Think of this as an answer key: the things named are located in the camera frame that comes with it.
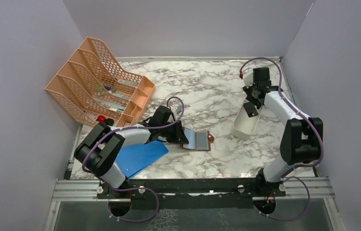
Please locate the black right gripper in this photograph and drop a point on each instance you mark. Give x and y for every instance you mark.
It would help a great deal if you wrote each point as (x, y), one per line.
(247, 89)

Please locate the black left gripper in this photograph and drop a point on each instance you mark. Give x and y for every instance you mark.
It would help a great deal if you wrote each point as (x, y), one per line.
(179, 136)

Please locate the brown leather card holder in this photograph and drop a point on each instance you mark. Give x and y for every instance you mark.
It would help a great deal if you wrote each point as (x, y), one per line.
(190, 135)

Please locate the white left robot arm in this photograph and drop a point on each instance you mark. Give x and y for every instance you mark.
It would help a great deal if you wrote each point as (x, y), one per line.
(99, 149)

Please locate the cream oval plastic tray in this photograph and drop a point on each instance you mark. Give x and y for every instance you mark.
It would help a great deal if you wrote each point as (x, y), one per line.
(244, 126)

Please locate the blue plastic board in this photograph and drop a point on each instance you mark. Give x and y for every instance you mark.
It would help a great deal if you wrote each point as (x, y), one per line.
(132, 159)

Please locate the black round item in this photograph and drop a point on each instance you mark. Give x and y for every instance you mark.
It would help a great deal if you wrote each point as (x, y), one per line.
(109, 121)

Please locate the red round item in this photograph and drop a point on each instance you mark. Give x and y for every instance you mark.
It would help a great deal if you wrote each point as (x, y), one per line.
(100, 118)

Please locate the peach plastic file organizer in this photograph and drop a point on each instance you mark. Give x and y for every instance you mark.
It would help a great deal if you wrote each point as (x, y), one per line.
(93, 83)

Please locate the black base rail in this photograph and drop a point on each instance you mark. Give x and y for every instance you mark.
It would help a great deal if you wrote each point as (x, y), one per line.
(190, 193)

